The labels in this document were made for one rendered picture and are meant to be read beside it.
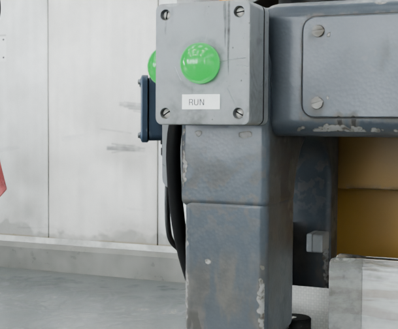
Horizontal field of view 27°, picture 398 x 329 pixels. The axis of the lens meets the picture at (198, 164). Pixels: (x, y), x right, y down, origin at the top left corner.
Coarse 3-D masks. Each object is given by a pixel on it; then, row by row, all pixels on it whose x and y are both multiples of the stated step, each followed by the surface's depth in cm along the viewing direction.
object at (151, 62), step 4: (152, 52) 63; (152, 56) 63; (148, 60) 63; (152, 60) 62; (148, 64) 63; (152, 64) 62; (148, 68) 63; (152, 68) 62; (148, 72) 63; (152, 72) 63; (152, 76) 63
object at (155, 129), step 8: (144, 80) 110; (152, 80) 110; (144, 88) 110; (152, 88) 110; (144, 96) 110; (152, 96) 111; (144, 104) 110; (152, 104) 111; (144, 112) 110; (152, 112) 111; (144, 120) 110; (152, 120) 111; (144, 128) 110; (152, 128) 111; (160, 128) 111; (144, 136) 111; (152, 136) 111; (160, 136) 111
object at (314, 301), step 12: (300, 288) 80; (312, 288) 80; (324, 288) 79; (300, 300) 80; (312, 300) 80; (324, 300) 79; (300, 312) 80; (312, 312) 80; (324, 312) 79; (312, 324) 80; (324, 324) 79
